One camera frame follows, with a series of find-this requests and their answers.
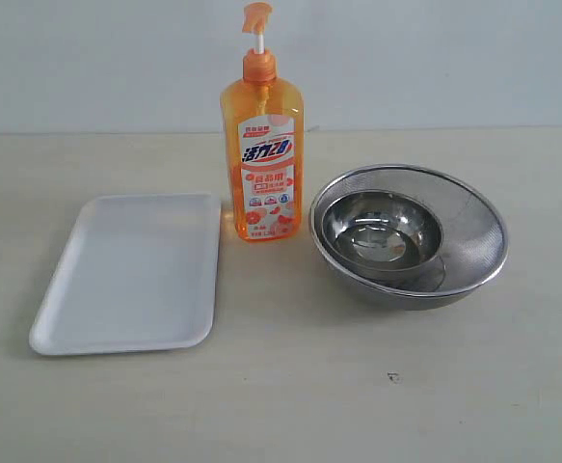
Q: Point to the small stainless steel bowl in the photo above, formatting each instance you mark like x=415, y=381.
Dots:
x=382, y=236

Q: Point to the white rectangular plastic tray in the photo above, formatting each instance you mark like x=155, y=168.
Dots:
x=138, y=273

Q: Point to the steel mesh colander basket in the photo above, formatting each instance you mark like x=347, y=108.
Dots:
x=475, y=239

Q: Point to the orange dish soap pump bottle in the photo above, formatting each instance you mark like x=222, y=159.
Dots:
x=263, y=117

